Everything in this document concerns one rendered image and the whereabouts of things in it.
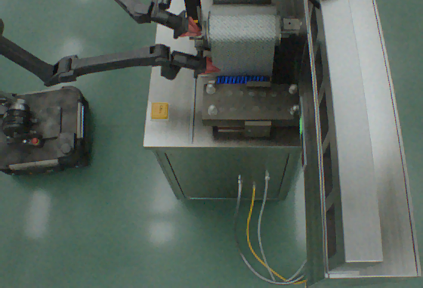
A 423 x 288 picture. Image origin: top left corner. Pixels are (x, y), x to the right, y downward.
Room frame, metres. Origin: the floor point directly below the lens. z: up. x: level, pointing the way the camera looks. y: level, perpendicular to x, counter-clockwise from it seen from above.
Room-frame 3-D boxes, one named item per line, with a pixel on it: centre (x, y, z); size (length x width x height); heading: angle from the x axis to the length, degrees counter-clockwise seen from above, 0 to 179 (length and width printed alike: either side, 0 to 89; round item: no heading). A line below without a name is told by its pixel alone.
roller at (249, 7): (1.11, -0.17, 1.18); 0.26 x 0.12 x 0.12; 81
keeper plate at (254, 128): (0.72, -0.16, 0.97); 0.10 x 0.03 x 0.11; 81
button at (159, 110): (0.89, 0.22, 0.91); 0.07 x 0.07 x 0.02; 81
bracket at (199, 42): (1.05, 0.00, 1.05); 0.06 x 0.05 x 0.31; 81
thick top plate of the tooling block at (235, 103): (0.81, -0.16, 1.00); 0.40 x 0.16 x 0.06; 81
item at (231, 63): (0.93, -0.14, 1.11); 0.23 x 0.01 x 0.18; 81
